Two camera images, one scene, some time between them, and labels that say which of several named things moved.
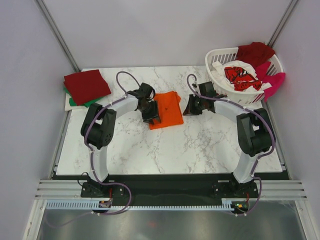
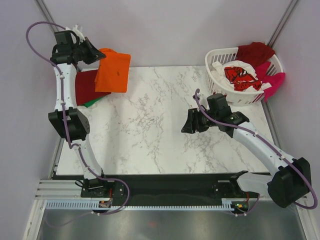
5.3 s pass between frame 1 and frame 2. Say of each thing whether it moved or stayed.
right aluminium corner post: stayed
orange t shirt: moved
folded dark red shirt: stayed
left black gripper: moved
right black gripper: moved
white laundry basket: stayed
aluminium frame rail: stayed
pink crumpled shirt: stayed
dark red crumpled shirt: stayed
